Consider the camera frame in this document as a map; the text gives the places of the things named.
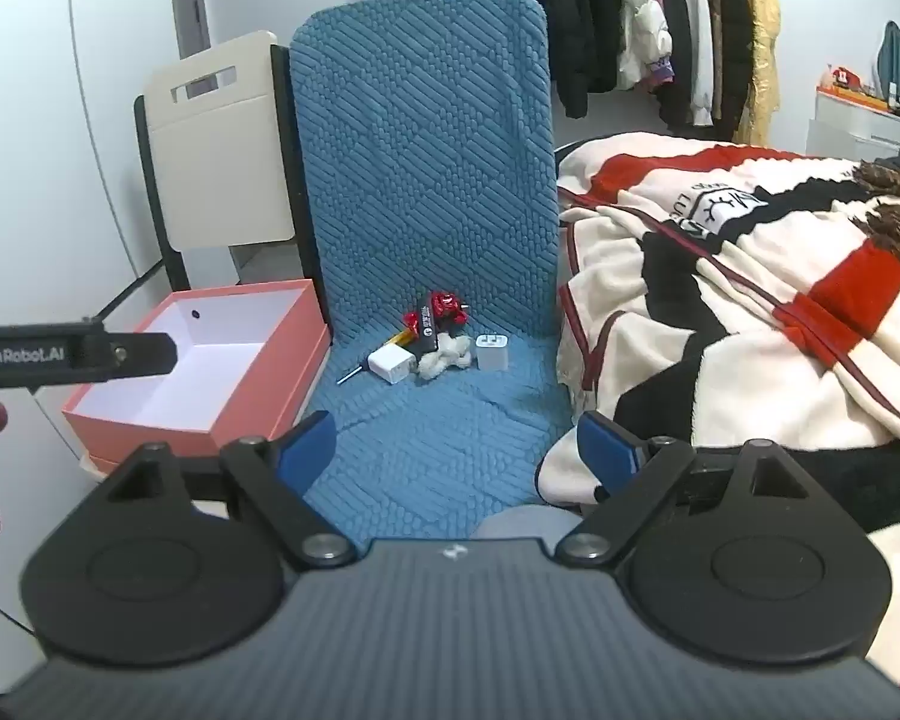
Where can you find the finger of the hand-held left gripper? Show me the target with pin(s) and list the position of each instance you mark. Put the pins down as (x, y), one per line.
(146, 355)

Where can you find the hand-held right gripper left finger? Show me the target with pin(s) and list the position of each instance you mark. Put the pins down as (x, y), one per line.
(309, 451)

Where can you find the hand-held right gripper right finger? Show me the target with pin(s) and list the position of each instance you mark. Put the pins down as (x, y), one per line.
(604, 454)

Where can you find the pink cardboard box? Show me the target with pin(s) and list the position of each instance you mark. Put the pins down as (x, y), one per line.
(217, 330)

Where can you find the white power adapter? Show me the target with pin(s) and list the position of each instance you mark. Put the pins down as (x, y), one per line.
(390, 364)
(492, 354)

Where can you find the yellow screwdriver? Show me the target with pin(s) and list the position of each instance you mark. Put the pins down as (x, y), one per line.
(403, 335)

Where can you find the black rectangular device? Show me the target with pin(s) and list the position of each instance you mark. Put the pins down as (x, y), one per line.
(424, 330)

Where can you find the white plush toy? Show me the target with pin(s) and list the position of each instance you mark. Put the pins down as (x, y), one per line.
(442, 360)

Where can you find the striped fleece blanket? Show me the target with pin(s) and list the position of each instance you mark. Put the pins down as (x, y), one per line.
(720, 315)

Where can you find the red toy car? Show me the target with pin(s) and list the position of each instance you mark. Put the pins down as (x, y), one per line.
(447, 307)

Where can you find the beige folding chair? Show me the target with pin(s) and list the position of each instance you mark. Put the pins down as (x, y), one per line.
(217, 150)

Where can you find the blue quilted chair cushion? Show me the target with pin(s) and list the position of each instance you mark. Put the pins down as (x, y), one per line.
(420, 165)

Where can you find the brown patterned cloth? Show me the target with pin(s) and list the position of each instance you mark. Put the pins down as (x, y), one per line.
(896, 210)

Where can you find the white dresser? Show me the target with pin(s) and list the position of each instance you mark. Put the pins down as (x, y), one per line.
(862, 127)

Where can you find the dark coat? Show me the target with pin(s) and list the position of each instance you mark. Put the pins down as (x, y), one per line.
(727, 37)

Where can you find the black jacket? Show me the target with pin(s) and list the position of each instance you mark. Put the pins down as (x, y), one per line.
(570, 15)

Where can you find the white puffy jacket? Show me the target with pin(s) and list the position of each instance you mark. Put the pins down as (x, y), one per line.
(641, 15)

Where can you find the beige coat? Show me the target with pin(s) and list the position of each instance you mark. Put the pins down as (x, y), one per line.
(765, 37)

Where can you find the red and white box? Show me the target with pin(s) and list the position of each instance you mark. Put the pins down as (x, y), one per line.
(844, 77)

